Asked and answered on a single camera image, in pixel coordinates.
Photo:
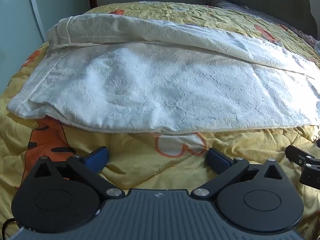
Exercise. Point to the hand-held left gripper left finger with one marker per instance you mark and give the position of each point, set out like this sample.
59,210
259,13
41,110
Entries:
96,158

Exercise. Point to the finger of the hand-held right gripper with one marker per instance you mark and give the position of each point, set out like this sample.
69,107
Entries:
298,158

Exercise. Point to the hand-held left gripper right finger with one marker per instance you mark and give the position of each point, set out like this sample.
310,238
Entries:
220,160

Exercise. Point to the white embossed pants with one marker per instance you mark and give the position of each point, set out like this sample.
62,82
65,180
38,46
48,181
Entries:
160,87

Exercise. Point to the yellow printed quilt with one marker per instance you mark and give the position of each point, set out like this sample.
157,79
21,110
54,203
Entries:
150,160

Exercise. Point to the grey pillow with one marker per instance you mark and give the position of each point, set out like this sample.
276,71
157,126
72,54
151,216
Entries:
252,11

